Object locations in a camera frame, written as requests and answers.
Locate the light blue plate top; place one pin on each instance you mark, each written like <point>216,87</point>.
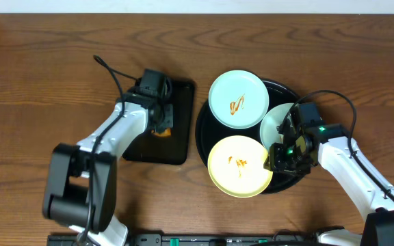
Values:
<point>238,99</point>

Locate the yellow plate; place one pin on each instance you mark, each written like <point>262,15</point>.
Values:
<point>236,166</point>

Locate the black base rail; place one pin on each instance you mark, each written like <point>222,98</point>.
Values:
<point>181,240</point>

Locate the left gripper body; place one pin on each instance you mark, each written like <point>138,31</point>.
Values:
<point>165,120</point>

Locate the black round tray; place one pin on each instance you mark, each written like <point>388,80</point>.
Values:
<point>209,131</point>

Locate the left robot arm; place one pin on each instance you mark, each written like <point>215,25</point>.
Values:
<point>82,178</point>

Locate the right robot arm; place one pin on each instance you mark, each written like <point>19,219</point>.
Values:
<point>369,190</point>

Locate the black rectangular water tray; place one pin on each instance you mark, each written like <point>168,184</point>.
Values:
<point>172,149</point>

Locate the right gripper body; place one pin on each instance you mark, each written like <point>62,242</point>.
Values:
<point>290,159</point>

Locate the light blue plate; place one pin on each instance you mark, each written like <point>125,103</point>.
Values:
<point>238,99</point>
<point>268,128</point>

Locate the orange green sponge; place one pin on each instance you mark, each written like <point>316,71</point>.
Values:
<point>165,133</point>

